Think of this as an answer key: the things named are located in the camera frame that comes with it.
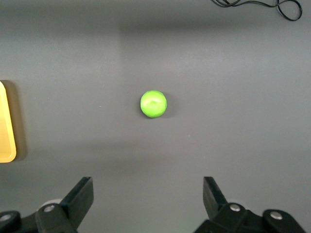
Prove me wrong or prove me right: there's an orange plastic tray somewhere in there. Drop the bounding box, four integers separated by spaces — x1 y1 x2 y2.
0 80 17 164

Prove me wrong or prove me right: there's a green lime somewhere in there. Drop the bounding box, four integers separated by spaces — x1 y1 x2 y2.
139 90 168 119

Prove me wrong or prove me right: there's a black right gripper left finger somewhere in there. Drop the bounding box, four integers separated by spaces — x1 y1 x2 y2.
0 176 94 233

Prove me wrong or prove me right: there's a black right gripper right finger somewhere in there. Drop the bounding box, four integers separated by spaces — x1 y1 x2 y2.
194 176 306 233

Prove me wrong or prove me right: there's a thin black loose cable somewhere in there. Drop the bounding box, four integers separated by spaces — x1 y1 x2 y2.
210 0 303 22

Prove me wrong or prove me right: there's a dark grey table mat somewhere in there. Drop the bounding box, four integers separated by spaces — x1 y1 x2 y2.
0 0 311 233

